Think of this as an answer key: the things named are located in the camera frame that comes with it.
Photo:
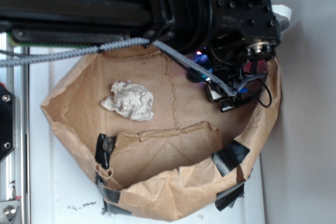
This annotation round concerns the black tape lower right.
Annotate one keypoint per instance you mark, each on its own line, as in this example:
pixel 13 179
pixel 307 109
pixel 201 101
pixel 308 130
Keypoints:
pixel 230 157

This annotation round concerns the aluminium frame rail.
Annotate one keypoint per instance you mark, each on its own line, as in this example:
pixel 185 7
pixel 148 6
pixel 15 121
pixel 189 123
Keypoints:
pixel 15 206

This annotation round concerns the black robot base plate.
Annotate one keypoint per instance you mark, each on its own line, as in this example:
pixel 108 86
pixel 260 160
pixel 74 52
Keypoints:
pixel 6 122

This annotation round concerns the black tape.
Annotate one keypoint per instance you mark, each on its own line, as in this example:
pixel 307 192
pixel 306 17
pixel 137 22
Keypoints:
pixel 230 157
pixel 104 148

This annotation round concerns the crumpled white paper ball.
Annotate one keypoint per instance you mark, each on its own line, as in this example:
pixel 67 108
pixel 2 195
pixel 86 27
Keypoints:
pixel 130 100

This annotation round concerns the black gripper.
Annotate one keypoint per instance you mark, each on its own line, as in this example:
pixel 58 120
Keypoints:
pixel 247 32

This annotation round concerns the black tape lower left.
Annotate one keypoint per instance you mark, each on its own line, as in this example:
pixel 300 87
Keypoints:
pixel 104 148

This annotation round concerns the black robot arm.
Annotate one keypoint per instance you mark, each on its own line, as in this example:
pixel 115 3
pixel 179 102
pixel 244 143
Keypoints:
pixel 180 28

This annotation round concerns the brown paper bag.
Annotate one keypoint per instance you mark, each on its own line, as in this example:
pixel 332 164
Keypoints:
pixel 162 168

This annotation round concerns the white tape roll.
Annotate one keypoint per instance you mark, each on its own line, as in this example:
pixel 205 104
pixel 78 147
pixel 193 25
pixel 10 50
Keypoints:
pixel 283 15

